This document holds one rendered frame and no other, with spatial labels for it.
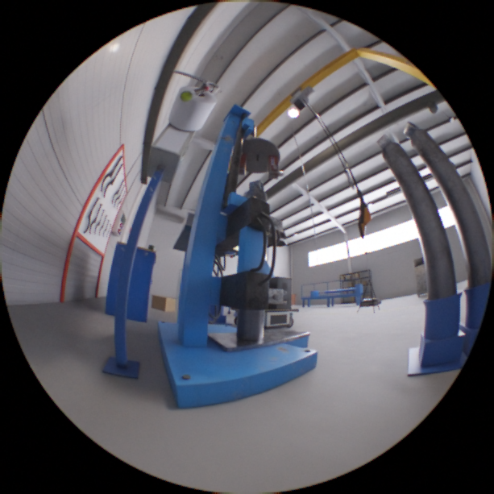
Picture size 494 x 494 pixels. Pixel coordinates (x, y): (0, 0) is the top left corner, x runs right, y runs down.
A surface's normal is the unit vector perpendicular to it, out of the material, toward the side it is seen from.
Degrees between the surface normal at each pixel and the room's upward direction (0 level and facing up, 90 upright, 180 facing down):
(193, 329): 90
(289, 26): 174
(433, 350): 90
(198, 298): 90
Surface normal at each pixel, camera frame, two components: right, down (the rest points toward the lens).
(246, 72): 0.04, 0.96
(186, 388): 0.55, -0.25
